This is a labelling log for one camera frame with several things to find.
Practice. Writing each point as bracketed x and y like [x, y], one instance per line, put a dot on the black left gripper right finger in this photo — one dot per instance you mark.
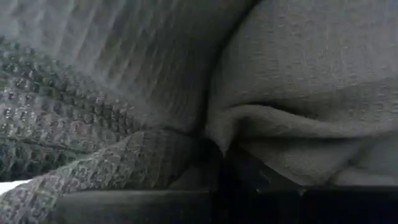
[326, 207]

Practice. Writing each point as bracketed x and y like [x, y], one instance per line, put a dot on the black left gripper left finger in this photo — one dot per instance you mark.
[124, 208]

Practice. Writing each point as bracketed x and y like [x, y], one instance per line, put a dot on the dark grey plain towel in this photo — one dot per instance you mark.
[311, 77]

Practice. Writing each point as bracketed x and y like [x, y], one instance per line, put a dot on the dark grey checked towel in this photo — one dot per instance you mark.
[62, 109]

